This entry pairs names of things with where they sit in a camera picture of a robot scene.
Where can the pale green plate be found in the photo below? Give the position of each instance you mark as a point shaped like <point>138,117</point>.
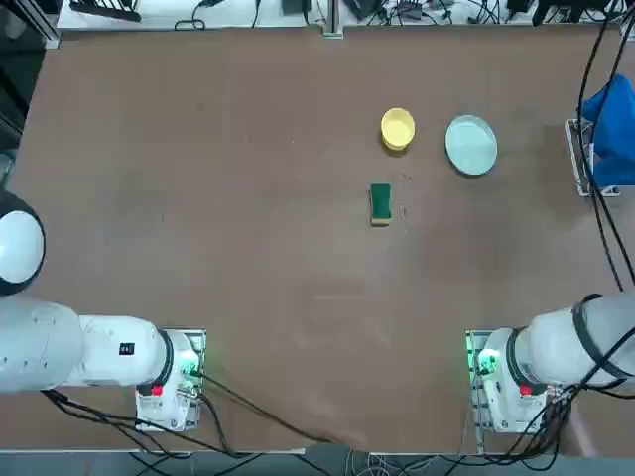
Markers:
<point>471,146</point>

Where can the green and yellow sponge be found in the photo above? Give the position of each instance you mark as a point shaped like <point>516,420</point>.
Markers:
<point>381,201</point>

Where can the white metal rack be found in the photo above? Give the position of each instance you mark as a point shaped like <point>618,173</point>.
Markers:
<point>575,149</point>

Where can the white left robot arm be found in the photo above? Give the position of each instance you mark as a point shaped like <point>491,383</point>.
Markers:
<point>99,347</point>

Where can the small yellow dish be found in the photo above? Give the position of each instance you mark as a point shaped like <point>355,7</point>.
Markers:
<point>398,130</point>

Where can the black bag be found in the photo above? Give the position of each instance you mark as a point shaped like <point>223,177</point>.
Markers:
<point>546,10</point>

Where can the aluminium frame post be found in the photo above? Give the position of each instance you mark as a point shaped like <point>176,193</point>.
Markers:
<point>44,30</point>
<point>333,20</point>

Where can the black power supply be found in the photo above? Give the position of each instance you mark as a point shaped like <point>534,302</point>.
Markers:
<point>296,6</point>

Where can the blue cloth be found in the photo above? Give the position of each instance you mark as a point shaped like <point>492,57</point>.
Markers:
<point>612,129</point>

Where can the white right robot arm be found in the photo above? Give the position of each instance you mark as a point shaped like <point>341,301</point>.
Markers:
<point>546,342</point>

